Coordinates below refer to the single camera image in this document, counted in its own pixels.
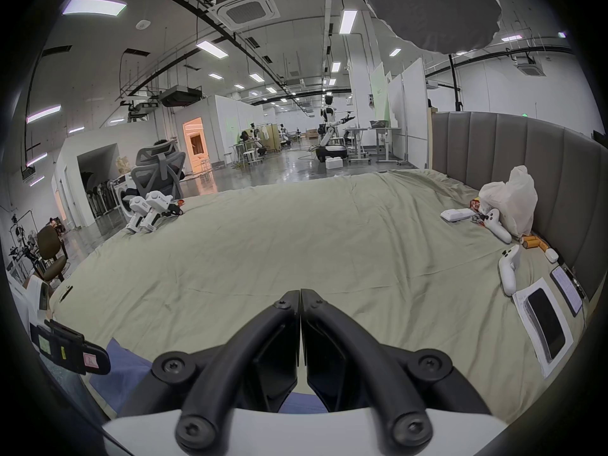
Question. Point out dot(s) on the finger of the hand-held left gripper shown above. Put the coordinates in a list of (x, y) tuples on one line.
[(71, 349)]

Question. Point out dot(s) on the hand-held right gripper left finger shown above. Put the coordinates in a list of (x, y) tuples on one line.
[(223, 378)]

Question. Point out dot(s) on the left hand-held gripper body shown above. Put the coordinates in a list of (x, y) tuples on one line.
[(34, 297)]

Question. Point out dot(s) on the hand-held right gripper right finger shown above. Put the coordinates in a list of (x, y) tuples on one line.
[(375, 378)]

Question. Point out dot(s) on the dark blue garment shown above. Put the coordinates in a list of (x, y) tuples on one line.
[(118, 368)]

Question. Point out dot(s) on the black pen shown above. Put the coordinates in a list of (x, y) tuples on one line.
[(65, 294)]

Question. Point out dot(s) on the brown chair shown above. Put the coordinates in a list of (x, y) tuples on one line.
[(47, 245)]

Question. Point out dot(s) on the spare white gripper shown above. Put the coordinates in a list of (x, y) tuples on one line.
[(137, 214), (159, 204)]

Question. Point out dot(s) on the white washing machine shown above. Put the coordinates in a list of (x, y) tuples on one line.
[(122, 193)]

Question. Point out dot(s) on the bed with pale green sheet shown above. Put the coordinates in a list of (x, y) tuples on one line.
[(285, 235)]

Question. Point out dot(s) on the white hand controller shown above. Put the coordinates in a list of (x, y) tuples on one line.
[(496, 225), (508, 269)]

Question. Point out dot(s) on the grey office chair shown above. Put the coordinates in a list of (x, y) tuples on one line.
[(159, 171)]

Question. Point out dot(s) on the black phone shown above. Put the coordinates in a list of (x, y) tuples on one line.
[(546, 323)]

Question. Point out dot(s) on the flat white box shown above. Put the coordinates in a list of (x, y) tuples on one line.
[(456, 215)]

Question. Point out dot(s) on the colourful snack packet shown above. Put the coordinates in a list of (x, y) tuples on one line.
[(475, 203)]

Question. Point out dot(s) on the orange battery pack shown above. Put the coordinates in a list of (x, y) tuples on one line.
[(532, 242)]

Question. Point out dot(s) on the phone with light screen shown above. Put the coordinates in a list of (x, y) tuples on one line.
[(566, 285)]

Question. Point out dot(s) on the small white case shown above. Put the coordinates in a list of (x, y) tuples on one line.
[(551, 254)]

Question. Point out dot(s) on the white carton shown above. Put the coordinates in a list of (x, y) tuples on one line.
[(334, 163)]

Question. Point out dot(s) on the white plastic bag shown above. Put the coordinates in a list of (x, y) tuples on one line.
[(515, 202)]

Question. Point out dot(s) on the grey table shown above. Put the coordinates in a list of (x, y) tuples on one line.
[(377, 131)]

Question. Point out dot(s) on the white wheeled robot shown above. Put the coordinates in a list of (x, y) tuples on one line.
[(328, 131)]

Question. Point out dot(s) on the grey padded headboard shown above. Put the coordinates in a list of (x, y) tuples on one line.
[(522, 159)]

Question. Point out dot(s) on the softbox lamp on stand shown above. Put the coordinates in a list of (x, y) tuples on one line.
[(427, 7)]

